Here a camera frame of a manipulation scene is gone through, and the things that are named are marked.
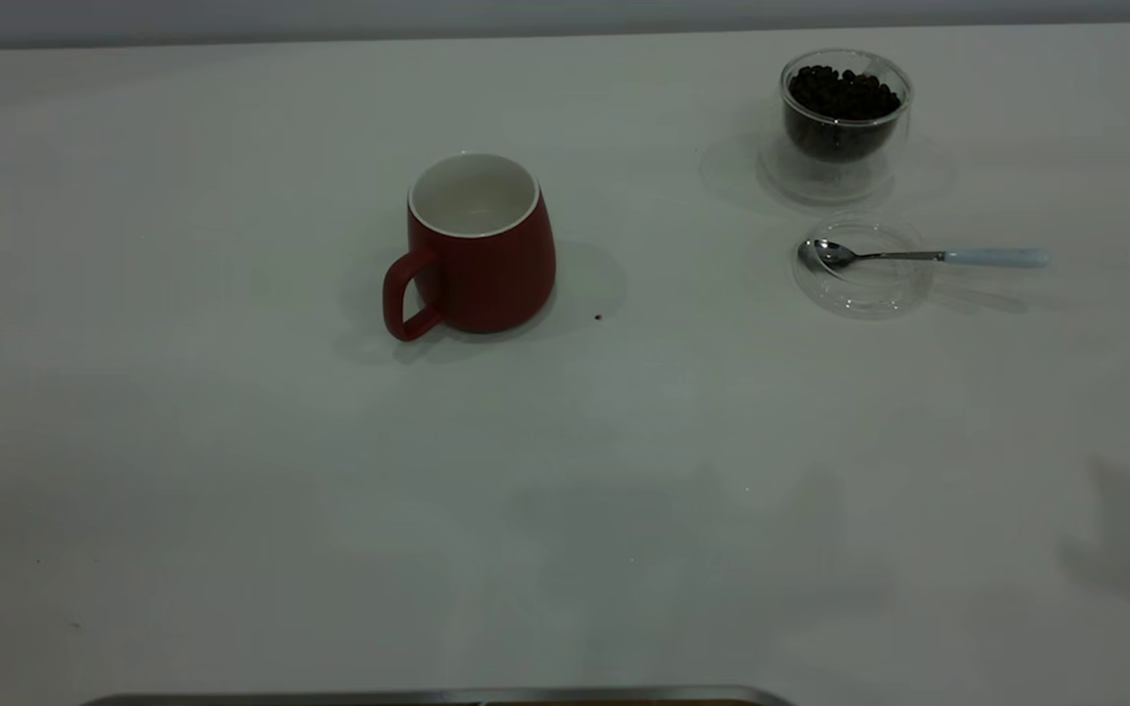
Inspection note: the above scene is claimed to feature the red ceramic mug white inside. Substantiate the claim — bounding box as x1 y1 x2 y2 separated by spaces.
383 151 558 343

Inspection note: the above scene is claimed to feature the metal spoon light blue handle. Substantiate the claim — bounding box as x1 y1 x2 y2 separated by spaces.
797 238 1053 276

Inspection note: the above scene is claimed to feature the double-walled clear glass cup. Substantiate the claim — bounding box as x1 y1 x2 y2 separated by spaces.
759 49 914 207

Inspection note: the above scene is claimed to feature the heap of coffee beans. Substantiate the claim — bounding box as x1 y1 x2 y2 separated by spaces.
787 65 902 163

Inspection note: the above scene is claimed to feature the shallow clear glass dish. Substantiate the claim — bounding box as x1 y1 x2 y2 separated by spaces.
793 214 934 320

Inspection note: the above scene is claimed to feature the grey metal bar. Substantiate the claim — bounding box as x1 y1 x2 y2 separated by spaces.
79 684 796 706

